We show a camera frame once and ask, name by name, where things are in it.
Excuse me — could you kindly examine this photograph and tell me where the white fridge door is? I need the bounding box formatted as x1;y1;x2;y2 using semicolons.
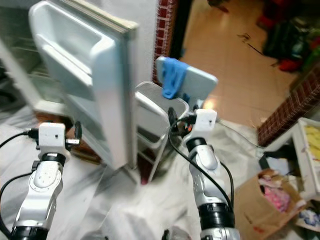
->
28;0;139;171

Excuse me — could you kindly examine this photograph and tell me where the white fridge body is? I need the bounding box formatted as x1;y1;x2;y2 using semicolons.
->
0;0;61;116

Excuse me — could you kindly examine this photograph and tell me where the blue cloth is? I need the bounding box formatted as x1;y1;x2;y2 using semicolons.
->
161;57;189;100

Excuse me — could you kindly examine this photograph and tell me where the pale blue plastic chair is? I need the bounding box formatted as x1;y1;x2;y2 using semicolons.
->
155;56;220;109

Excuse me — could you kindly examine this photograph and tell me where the brown cardboard box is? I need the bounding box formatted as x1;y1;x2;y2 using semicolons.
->
232;168;309;240

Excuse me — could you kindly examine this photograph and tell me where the pink cloth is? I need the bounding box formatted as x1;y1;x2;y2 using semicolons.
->
259;174;294;211

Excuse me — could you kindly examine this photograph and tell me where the white shelf unit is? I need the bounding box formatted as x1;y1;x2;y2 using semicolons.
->
259;117;320;201

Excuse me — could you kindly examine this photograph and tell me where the dark bags heap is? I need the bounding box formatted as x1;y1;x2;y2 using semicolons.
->
262;14;320;72

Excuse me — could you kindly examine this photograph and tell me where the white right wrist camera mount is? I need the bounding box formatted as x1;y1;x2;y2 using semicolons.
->
192;108;218;134

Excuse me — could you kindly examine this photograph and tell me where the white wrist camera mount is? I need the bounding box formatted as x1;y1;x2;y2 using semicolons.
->
192;108;218;134
38;122;67;153

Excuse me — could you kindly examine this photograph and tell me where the grey metal frame chair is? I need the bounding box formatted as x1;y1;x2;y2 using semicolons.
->
134;81;190;184

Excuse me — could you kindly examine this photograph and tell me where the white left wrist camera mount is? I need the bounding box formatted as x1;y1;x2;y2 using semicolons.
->
38;122;67;153

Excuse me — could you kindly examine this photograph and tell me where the long black left arm cable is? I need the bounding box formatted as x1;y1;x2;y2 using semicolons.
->
0;128;40;236

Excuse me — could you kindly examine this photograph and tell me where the short black left arm cable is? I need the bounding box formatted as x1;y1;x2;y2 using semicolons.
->
0;172;37;236

